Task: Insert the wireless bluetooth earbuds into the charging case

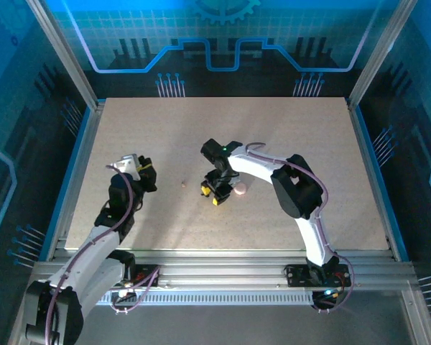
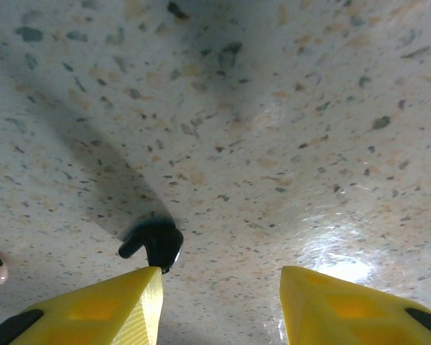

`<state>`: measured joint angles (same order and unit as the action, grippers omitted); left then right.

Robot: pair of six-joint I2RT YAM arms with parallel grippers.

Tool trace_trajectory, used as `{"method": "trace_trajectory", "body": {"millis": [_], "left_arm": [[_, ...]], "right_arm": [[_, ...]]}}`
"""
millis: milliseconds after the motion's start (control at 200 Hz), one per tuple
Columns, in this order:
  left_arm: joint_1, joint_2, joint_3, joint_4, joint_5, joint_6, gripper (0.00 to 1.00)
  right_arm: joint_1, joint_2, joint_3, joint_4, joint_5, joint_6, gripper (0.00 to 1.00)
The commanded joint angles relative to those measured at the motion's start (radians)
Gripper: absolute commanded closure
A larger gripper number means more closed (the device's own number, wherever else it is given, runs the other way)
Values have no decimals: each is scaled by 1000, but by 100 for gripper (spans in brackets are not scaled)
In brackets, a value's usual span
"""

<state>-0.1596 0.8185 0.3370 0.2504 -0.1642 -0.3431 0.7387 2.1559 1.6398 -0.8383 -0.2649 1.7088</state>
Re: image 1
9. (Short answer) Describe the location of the grey slotted cable duct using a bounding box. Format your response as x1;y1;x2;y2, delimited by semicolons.
96;290;326;306

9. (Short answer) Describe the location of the long aluminium base rail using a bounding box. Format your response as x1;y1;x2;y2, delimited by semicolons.
32;247;417;290

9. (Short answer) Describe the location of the aluminium side rail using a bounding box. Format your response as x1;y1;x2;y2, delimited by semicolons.
45;102;105;262
346;100;399;262

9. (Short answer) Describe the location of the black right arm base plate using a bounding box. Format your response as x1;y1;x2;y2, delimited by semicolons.
285;264;352;288

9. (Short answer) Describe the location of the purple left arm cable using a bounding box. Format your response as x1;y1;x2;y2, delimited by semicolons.
45;164;162;345

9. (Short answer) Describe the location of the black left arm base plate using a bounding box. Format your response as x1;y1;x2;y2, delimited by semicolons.
109;264;162;288

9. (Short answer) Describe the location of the aluminium frame post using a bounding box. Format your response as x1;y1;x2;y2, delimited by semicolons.
6;308;32;345
24;0;105;111
346;0;420;111
400;287;431;345

